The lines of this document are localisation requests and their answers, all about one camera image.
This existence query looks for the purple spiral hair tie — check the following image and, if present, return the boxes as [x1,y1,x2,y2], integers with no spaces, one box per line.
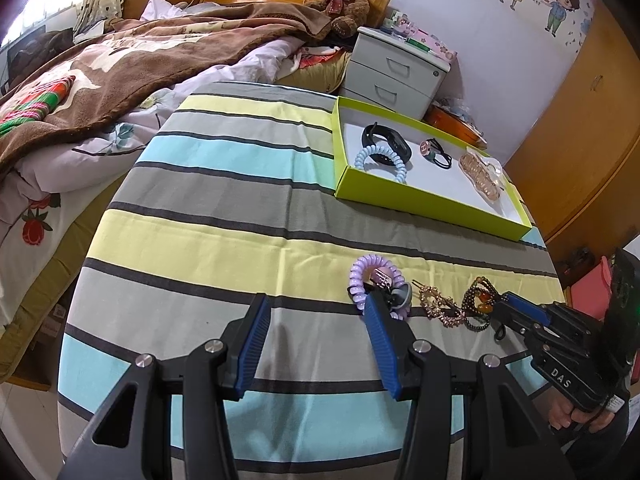
[346,255,408,322]

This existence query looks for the pink floral box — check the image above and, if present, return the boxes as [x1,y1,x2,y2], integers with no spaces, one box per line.
[410,30,458,61]

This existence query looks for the person's right forearm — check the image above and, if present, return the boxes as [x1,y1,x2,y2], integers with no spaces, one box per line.
[562,410,640,480]

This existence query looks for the colourful pillow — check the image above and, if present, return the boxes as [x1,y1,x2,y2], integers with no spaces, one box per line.
[292,45,353,93]

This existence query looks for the black hair tie teal bead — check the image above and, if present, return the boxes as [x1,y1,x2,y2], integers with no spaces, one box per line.
[419,137,453,170]

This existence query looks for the grey nightstand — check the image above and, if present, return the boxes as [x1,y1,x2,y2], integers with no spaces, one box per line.
[342,26,452,121]

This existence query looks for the person's right hand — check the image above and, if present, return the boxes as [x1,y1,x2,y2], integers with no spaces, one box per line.
[547,400,621,435]

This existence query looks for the striped cloth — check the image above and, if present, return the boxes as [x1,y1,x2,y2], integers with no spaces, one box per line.
[57,80,568,466]

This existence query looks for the cartoon wall sticker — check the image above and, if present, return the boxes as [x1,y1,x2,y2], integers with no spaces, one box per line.
[495,0,596,41]

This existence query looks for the pink plastic bin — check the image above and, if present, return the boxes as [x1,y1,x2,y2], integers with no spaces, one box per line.
[570,255,618,311]

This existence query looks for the small bottles on nightstand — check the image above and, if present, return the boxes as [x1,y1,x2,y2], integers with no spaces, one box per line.
[382,10,418,36]

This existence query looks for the large wooden wardrobe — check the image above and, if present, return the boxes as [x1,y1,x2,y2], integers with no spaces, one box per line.
[502,0,640,271]

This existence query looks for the brown beaded bracelet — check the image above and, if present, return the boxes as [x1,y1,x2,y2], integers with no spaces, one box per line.
[461,276,503,333]

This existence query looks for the grey hair clip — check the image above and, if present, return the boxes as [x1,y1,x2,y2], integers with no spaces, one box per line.
[382,285,413,310]

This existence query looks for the brown printed blanket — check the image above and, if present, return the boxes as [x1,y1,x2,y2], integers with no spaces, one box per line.
[0,2,333,171]

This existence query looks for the green cardboard box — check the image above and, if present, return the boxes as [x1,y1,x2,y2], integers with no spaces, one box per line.
[332,96,533,243]

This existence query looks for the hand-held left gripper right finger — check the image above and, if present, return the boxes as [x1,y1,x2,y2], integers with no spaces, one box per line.
[364,292,576,480]

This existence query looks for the orange storage box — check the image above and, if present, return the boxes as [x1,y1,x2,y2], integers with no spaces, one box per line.
[425,102,488,148]

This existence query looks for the brown teddy bear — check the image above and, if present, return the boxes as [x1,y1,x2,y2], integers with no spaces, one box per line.
[305,0,376,38]

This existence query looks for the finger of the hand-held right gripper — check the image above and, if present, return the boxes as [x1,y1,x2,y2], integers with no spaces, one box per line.
[501,291,552,326]
[492,302,538,341]

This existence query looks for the gold rhinestone hair clip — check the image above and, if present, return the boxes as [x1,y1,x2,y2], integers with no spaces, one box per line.
[419,285,466,328]

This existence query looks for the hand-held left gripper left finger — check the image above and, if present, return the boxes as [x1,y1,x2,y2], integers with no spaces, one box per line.
[57,292,273,480]

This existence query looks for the beige hair claw clip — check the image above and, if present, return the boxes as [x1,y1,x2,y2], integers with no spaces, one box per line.
[459,152,505,200]

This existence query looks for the black smart wristband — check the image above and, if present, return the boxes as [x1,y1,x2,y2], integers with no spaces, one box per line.
[361,122,413,166]

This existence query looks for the blue spiral hair tie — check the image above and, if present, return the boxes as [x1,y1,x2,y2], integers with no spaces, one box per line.
[354,145,408,185]

